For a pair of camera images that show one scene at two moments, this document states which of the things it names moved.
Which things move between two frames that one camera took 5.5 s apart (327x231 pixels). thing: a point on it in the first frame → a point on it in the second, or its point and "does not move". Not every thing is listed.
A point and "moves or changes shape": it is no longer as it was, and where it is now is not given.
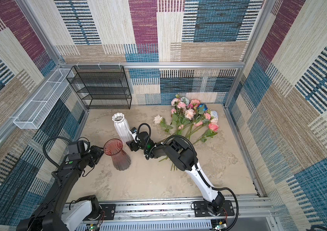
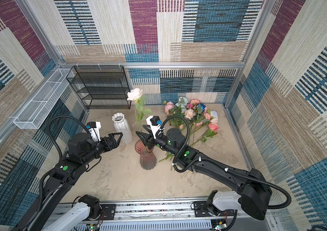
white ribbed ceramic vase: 122,127 does not move
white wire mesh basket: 33,113 does not move
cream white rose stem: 158,119 moves or changes shape
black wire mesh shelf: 101,87 does not move
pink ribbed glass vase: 114,147 → 147,160
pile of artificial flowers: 192,118 does not move
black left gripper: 97,151 → 114,144
